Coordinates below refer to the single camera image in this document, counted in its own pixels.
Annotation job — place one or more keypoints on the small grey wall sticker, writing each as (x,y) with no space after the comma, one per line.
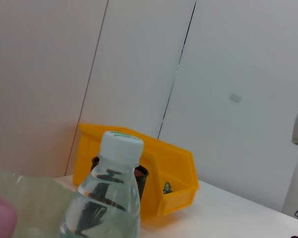
(235,98)

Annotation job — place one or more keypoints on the green plastic scrap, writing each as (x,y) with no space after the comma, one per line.
(167,188)

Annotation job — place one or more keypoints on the clear green-label water bottle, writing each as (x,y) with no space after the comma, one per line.
(121,146)

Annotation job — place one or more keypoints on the yellow plastic bin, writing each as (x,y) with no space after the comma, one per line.
(173,161)

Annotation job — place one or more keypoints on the black mesh pen holder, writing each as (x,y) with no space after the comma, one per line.
(142,178)

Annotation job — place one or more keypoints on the pink peach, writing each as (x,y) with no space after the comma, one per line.
(2,213)

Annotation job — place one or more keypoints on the green glass fruit plate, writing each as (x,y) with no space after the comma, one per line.
(39,198)

